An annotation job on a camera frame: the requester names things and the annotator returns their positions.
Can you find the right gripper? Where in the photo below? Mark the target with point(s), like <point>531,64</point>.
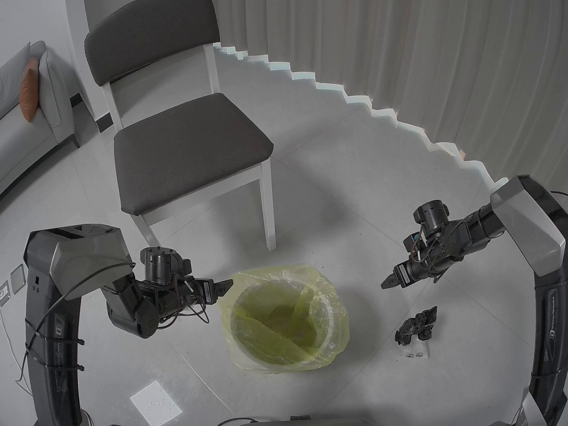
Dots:
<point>412,273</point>

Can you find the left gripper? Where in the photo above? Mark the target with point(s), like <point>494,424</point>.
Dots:
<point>199,292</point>

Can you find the yellow plastic bag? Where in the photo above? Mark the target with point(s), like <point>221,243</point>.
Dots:
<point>266,326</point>

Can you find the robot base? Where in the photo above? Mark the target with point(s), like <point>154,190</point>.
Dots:
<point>310,423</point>

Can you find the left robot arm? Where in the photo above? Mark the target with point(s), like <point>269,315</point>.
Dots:
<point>66,260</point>

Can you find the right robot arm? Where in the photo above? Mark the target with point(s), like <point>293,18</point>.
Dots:
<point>523,220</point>

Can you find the crumpled black plastic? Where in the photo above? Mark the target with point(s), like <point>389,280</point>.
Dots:
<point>417,329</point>

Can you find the white trash bin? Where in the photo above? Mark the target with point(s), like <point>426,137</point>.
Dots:
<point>331,317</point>

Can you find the dark grey white-legged chair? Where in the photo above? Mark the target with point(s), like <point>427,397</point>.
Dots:
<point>186,149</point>

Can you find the grey sofa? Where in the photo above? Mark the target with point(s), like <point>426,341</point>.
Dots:
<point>26,149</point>

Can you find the white curtain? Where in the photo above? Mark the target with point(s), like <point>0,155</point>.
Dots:
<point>421,38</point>

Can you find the orange cushion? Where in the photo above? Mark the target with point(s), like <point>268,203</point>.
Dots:
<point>29,91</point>

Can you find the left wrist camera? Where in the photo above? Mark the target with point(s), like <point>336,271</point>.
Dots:
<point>184,268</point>

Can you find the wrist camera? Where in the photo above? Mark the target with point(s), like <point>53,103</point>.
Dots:
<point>411,243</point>
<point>184,268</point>

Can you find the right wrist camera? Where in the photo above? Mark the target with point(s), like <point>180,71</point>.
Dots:
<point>411,243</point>

